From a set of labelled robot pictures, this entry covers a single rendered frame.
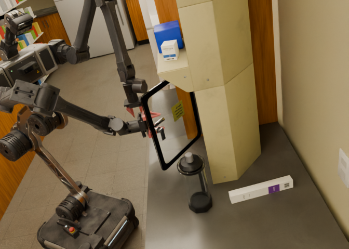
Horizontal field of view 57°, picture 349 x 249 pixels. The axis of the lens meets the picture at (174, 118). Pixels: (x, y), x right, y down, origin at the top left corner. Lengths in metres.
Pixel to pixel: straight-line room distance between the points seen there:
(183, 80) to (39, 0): 6.14
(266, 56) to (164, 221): 0.87
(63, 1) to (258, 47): 5.05
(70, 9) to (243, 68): 5.23
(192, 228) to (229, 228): 0.14
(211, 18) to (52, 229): 2.02
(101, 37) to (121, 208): 4.32
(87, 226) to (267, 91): 1.56
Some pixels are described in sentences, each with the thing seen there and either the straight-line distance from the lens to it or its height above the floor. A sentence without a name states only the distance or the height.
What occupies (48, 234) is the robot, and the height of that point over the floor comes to 0.24.
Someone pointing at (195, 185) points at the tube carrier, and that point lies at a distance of 1.24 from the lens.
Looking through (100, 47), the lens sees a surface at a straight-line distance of 6.37.
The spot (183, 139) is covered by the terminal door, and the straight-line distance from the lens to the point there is 1.53.
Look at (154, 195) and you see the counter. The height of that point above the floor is 0.94.
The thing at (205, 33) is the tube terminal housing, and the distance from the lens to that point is 1.09.
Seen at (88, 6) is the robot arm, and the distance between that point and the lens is 1.72.
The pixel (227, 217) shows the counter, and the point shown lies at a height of 0.94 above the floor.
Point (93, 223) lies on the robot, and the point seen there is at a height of 0.26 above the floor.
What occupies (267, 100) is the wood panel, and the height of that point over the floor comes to 1.08.
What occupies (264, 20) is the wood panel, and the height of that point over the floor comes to 1.49.
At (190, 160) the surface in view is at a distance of 1.20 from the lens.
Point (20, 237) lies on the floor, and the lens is 3.13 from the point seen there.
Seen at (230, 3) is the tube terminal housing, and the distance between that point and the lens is 1.15.
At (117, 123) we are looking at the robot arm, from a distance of 1.39.
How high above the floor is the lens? 1.95
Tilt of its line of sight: 32 degrees down
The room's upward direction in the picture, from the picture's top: 14 degrees counter-clockwise
